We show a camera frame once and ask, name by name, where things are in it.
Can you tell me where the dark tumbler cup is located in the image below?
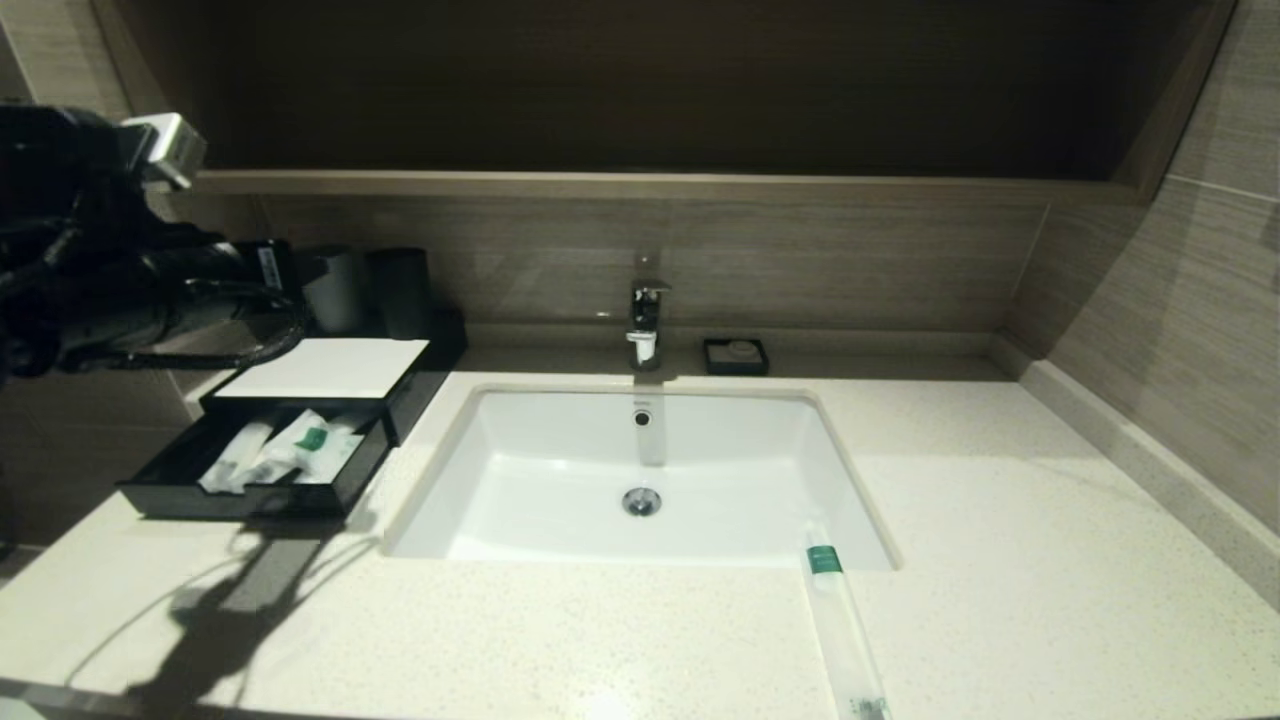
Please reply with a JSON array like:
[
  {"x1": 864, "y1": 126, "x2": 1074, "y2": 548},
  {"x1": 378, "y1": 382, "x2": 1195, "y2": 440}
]
[{"x1": 367, "y1": 248, "x2": 434, "y2": 341}]

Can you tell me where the long plain frosted packet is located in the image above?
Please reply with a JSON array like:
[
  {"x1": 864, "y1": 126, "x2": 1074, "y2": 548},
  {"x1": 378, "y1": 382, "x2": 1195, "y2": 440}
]
[{"x1": 245, "y1": 414, "x2": 377, "y2": 489}]

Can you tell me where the long dental kit packet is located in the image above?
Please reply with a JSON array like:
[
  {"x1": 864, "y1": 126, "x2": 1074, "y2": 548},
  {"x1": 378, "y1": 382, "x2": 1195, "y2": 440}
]
[{"x1": 198, "y1": 420, "x2": 277, "y2": 495}]

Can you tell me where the black glossy drawer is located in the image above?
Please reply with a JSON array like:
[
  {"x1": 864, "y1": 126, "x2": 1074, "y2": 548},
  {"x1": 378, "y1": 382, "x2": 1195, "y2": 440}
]
[{"x1": 118, "y1": 400, "x2": 397, "y2": 523}]

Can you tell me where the long green label packet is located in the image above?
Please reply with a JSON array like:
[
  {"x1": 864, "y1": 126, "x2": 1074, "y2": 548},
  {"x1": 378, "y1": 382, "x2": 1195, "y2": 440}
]
[{"x1": 803, "y1": 520, "x2": 893, "y2": 720}]

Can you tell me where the black box white ribbed top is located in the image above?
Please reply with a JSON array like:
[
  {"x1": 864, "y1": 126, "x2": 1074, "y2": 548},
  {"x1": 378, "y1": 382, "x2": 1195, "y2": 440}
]
[{"x1": 200, "y1": 306, "x2": 468, "y2": 448}]

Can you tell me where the grey cup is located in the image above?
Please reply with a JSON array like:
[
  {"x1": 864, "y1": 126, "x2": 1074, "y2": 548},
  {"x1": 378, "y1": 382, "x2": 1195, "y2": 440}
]
[{"x1": 302, "y1": 245, "x2": 368, "y2": 334}]

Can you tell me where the small green label packet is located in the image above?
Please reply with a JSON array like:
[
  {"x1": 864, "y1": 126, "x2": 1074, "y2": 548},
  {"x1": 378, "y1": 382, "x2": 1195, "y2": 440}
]
[{"x1": 298, "y1": 445, "x2": 367, "y2": 487}]

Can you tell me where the white sink basin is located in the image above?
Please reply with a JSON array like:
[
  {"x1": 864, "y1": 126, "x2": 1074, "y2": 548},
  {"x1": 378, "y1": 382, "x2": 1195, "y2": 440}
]
[{"x1": 380, "y1": 385, "x2": 901, "y2": 573}]

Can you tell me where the chrome faucet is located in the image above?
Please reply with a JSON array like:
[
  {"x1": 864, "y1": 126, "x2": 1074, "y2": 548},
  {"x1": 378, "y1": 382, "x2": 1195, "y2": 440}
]
[{"x1": 626, "y1": 253, "x2": 673, "y2": 373}]

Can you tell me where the black soap dish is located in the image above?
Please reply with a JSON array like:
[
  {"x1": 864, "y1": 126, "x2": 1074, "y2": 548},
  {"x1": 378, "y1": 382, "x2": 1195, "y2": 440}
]
[{"x1": 703, "y1": 338, "x2": 770, "y2": 377}]

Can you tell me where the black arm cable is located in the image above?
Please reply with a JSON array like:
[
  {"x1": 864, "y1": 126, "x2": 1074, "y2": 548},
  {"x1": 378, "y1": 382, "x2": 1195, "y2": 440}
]
[{"x1": 60, "y1": 278, "x2": 307, "y2": 373}]

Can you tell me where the wooden wall shelf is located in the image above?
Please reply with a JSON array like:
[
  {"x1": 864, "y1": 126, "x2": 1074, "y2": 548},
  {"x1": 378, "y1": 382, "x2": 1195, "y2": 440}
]
[{"x1": 90, "y1": 0, "x2": 1239, "y2": 207}]

